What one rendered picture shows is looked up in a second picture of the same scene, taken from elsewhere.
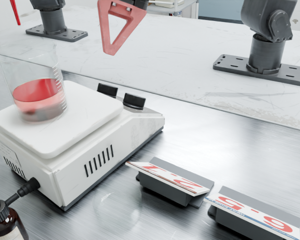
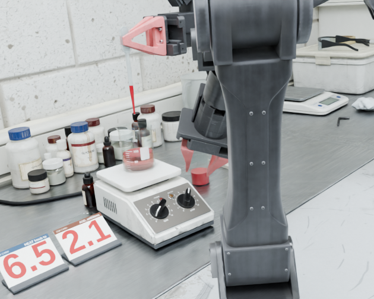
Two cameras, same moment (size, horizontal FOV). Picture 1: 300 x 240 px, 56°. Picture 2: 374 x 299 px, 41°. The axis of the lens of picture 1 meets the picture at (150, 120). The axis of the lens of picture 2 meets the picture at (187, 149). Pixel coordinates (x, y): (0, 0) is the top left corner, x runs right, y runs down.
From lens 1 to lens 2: 0.93 m
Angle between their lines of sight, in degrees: 91
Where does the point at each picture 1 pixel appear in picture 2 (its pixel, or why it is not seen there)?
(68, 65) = (323, 200)
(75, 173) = (100, 196)
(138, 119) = (130, 208)
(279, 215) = (24, 283)
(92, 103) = (136, 178)
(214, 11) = not seen: outside the picture
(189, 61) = (319, 287)
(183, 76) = not seen: hidden behind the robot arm
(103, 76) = not seen: hidden behind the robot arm
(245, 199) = (48, 272)
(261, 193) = (48, 284)
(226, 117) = (151, 289)
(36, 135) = (114, 168)
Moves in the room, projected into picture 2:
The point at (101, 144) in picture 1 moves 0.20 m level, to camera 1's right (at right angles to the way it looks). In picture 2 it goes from (110, 195) to (59, 253)
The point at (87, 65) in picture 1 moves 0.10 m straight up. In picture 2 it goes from (320, 211) to (320, 158)
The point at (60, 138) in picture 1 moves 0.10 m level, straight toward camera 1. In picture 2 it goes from (105, 173) to (49, 181)
